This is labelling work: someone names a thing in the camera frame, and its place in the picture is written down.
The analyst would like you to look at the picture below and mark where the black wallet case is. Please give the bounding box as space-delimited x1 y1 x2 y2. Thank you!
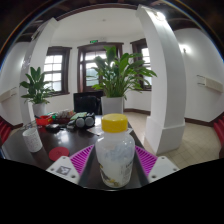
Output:
45 123 61 132

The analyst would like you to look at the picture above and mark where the red plastic box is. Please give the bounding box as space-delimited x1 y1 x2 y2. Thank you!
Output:
34 114 54 127

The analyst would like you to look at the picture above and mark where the black chair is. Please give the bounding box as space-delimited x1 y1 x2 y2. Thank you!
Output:
73 91 104 116

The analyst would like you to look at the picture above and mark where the large potted plant, white pot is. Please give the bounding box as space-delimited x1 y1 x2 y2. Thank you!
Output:
87 45 158 116

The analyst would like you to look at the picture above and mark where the grey round speaker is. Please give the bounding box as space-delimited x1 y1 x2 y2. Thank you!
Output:
84 115 96 128
75 116 86 129

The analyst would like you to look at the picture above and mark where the red carpeted staircase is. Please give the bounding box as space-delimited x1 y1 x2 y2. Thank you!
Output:
213 114 224 148
0 116 13 144

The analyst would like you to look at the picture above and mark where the flat round red coaster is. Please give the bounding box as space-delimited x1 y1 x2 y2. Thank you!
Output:
48 146 71 163

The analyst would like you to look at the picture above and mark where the dark-framed wide window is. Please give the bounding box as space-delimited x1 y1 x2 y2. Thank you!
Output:
43 45 73 96

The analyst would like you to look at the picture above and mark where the yellow-capped clear plastic bottle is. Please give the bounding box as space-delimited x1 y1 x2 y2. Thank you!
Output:
94 113 136 190

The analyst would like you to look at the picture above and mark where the white speckled mug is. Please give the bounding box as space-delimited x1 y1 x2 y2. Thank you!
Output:
22 127 44 154

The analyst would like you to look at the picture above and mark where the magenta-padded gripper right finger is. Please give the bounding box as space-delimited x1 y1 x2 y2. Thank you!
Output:
128 144 181 190

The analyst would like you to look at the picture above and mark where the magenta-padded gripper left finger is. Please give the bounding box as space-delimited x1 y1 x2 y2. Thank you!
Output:
45 144 102 190

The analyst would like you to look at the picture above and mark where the dark wooden glazed door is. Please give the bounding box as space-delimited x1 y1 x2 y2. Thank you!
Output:
77 42 124 94

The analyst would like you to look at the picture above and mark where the smaller potted plant, white pot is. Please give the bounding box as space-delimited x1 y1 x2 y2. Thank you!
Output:
19 66 56 118

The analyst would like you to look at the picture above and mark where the printed paper leaflet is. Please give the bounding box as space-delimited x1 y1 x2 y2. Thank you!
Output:
87 125 104 136

